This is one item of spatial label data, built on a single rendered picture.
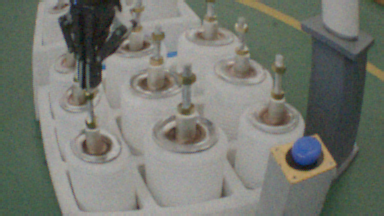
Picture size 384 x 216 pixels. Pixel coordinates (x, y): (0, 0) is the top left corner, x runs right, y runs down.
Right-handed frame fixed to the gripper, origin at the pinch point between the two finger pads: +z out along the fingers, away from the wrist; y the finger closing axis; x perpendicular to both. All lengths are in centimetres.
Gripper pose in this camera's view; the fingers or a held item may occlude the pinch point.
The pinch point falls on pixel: (89, 73)
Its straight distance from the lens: 68.9
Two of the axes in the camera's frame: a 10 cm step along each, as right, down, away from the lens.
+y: 8.3, 3.1, -4.5
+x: 5.5, -4.3, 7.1
